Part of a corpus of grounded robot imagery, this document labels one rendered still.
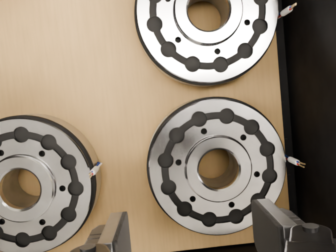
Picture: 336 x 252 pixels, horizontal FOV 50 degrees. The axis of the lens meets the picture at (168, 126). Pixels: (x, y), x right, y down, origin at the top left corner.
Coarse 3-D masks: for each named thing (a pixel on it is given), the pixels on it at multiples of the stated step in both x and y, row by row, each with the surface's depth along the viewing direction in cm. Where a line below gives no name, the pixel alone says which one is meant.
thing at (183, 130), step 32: (160, 128) 26; (192, 128) 26; (224, 128) 26; (256, 128) 26; (160, 160) 26; (256, 160) 26; (160, 192) 26; (192, 192) 26; (256, 192) 26; (192, 224) 26; (224, 224) 26
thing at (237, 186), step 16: (208, 144) 25; (224, 144) 26; (240, 144) 26; (192, 160) 26; (240, 160) 26; (192, 176) 26; (240, 176) 26; (208, 192) 26; (224, 192) 26; (240, 192) 26
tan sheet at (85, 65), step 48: (0, 0) 28; (48, 0) 28; (96, 0) 28; (0, 48) 28; (48, 48) 28; (96, 48) 28; (0, 96) 28; (48, 96) 29; (96, 96) 29; (144, 96) 29; (192, 96) 29; (240, 96) 29; (96, 144) 29; (144, 144) 29; (144, 192) 29; (144, 240) 30; (192, 240) 30; (240, 240) 30
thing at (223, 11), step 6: (192, 0) 27; (198, 0) 28; (204, 0) 28; (210, 0) 28; (216, 0) 27; (222, 0) 26; (216, 6) 28; (222, 6) 27; (222, 12) 27; (222, 18) 27; (222, 24) 26
